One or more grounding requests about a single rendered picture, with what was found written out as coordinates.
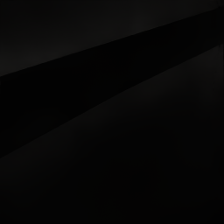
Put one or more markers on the dark table edge panel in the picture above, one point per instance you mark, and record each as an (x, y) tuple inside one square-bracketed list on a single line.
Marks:
[(87, 87)]

